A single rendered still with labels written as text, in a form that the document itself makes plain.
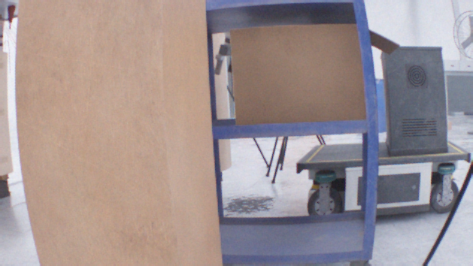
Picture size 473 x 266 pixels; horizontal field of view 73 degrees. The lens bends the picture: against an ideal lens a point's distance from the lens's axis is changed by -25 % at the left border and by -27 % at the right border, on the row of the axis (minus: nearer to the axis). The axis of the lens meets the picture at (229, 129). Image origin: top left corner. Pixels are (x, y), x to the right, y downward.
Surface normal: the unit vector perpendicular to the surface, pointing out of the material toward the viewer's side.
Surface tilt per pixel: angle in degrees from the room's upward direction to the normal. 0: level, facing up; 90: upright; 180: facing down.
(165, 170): 90
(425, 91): 90
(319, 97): 90
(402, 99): 90
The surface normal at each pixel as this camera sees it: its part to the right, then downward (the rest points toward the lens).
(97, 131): -0.19, 0.07
